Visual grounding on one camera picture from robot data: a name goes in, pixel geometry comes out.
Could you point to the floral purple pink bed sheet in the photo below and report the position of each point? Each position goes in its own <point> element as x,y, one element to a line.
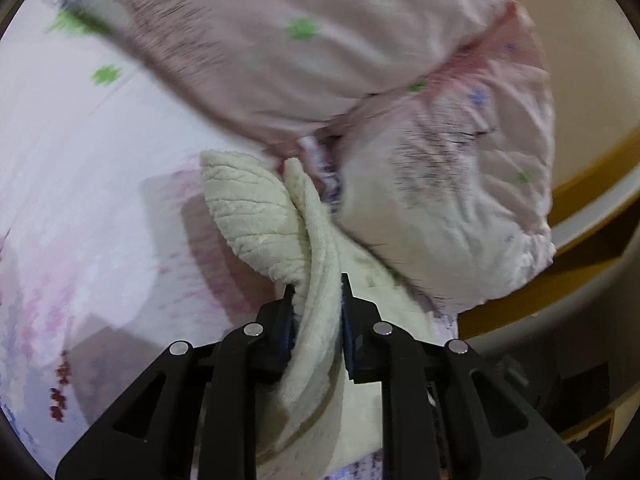
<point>90,200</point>

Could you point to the pink floral pillow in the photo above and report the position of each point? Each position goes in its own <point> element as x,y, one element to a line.
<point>310,45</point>
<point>450,185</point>

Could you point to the wooden bed headboard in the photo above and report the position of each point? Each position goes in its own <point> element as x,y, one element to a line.
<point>550,300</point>

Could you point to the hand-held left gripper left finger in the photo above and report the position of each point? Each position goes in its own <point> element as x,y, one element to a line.
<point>282,330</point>

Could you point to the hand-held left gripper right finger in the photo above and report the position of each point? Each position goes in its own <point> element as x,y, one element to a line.
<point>352,345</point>

